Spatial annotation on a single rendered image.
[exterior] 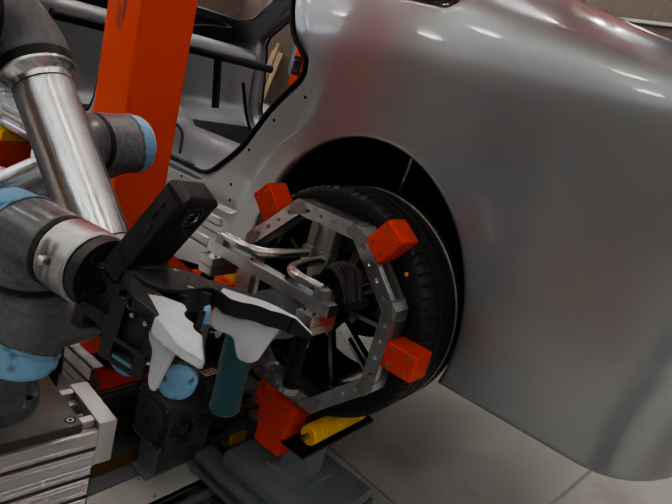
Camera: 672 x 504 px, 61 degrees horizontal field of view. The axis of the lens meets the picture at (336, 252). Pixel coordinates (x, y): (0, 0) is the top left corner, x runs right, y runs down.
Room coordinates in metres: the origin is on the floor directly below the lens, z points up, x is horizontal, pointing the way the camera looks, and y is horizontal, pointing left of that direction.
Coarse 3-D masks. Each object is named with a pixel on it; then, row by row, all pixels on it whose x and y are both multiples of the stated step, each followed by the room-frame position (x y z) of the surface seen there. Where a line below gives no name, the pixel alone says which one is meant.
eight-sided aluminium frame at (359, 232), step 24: (288, 216) 1.52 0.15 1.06; (312, 216) 1.47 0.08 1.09; (336, 216) 1.43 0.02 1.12; (264, 240) 1.59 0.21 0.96; (360, 240) 1.37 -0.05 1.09; (384, 264) 1.37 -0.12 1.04; (240, 288) 1.58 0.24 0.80; (384, 288) 1.32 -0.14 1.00; (384, 312) 1.30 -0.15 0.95; (384, 336) 1.29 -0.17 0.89; (264, 360) 1.51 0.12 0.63; (360, 384) 1.30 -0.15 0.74; (384, 384) 1.33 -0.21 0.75; (312, 408) 1.37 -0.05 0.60
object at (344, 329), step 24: (288, 240) 1.66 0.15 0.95; (264, 288) 1.64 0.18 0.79; (336, 288) 1.57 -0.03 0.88; (360, 312) 1.47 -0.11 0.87; (312, 336) 1.54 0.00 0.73; (312, 360) 1.61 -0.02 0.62; (336, 360) 1.50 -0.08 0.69; (360, 360) 1.44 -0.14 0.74; (312, 384) 1.49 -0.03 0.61; (336, 384) 1.46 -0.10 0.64
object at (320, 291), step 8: (328, 232) 1.43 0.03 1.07; (336, 232) 1.42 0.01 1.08; (328, 240) 1.42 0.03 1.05; (328, 248) 1.42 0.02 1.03; (312, 256) 1.39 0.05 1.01; (320, 256) 1.40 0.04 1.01; (328, 256) 1.41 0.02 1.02; (288, 264) 1.29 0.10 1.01; (296, 264) 1.29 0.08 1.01; (304, 264) 1.33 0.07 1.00; (312, 264) 1.36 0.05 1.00; (320, 264) 1.39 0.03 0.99; (328, 264) 1.41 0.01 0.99; (288, 272) 1.26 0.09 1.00; (296, 272) 1.24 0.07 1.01; (296, 280) 1.23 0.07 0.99; (304, 280) 1.22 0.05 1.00; (312, 280) 1.21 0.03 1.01; (312, 288) 1.20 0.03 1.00; (320, 288) 1.19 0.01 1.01; (328, 288) 1.21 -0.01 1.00; (312, 296) 1.20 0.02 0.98; (320, 296) 1.19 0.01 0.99; (328, 296) 1.19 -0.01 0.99
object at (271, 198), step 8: (272, 184) 1.58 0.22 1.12; (280, 184) 1.61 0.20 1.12; (256, 192) 1.59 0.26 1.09; (264, 192) 1.58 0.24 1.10; (272, 192) 1.56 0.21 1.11; (280, 192) 1.59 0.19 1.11; (288, 192) 1.62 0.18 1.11; (256, 200) 1.59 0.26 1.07; (264, 200) 1.57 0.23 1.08; (272, 200) 1.56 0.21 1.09; (280, 200) 1.57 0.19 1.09; (288, 200) 1.59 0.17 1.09; (264, 208) 1.57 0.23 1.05; (272, 208) 1.55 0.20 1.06; (280, 208) 1.55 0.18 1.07; (264, 216) 1.56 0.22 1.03
